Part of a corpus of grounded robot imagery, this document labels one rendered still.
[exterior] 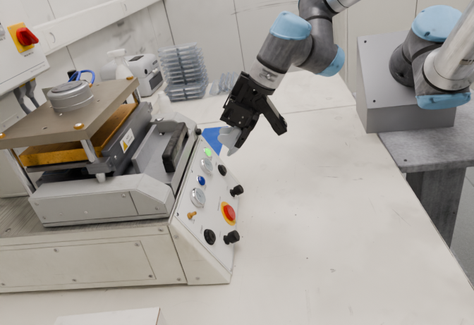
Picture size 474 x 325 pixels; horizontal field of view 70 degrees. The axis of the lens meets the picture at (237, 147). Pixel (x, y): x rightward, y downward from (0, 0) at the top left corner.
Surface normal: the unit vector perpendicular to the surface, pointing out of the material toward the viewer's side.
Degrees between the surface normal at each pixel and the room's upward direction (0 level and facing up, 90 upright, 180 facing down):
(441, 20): 36
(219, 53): 90
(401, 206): 0
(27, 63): 90
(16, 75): 90
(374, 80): 44
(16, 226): 0
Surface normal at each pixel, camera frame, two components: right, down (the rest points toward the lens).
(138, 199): -0.07, 0.51
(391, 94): -0.20, -0.26
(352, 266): -0.16, -0.86
